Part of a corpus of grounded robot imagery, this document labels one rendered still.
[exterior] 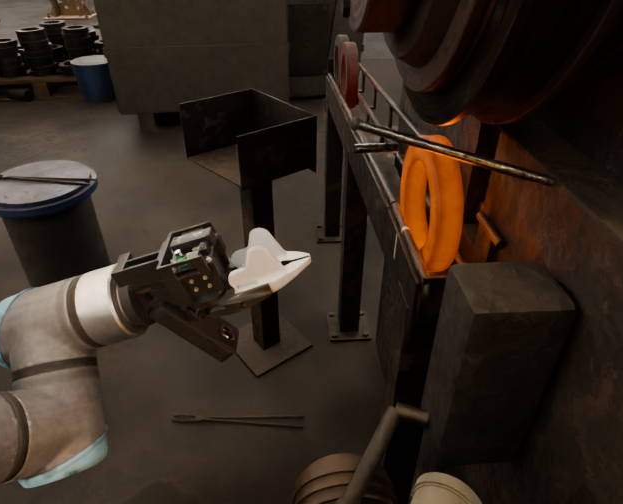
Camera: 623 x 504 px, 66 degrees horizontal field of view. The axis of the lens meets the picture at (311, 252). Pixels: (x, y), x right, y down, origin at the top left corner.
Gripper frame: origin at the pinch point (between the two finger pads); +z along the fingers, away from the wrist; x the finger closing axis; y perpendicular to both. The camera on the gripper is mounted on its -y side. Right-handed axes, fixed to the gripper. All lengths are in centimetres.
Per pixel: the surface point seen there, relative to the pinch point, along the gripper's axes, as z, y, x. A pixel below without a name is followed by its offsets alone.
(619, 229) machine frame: 27.9, 4.0, -12.7
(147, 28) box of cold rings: -79, 6, 244
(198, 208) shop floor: -64, -59, 147
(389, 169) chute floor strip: 15, -17, 49
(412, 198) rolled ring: 15.7, -7.1, 18.9
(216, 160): -23, -9, 65
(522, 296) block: 20.1, -1.1, -12.2
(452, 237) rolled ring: 17.8, -4.9, 4.0
